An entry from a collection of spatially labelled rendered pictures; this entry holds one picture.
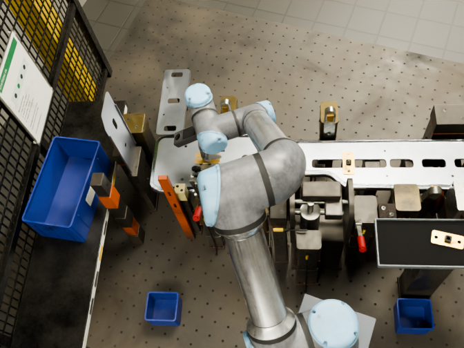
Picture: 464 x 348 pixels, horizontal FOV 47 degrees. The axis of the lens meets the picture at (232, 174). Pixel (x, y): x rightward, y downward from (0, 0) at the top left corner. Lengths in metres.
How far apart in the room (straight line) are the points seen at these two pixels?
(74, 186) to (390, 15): 2.39
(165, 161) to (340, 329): 0.89
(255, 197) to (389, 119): 1.29
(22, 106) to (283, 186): 0.98
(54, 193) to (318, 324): 1.02
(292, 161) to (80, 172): 0.98
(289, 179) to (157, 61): 1.55
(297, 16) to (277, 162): 2.57
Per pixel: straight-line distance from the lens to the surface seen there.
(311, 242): 1.60
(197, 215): 1.58
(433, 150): 1.88
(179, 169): 1.83
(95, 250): 1.76
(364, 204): 1.66
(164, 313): 1.98
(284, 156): 1.08
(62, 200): 1.87
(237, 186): 1.05
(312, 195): 1.54
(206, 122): 1.44
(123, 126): 1.78
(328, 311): 1.29
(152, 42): 2.61
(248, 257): 1.14
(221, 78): 2.40
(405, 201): 1.68
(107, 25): 3.78
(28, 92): 1.82
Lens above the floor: 2.58
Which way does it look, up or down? 62 degrees down
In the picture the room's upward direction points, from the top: 13 degrees counter-clockwise
